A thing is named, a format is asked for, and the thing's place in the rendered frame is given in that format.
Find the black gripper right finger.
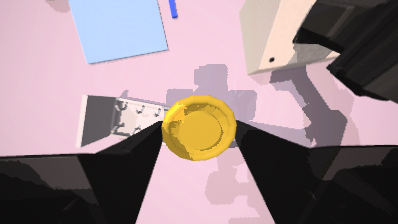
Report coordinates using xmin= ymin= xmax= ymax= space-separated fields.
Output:
xmin=235 ymin=120 xmax=398 ymax=224

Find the yellow round plate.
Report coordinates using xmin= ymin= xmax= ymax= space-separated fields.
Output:
xmin=161 ymin=95 xmax=237 ymax=161

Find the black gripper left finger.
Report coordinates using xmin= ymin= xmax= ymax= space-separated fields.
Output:
xmin=0 ymin=121 xmax=163 ymax=224

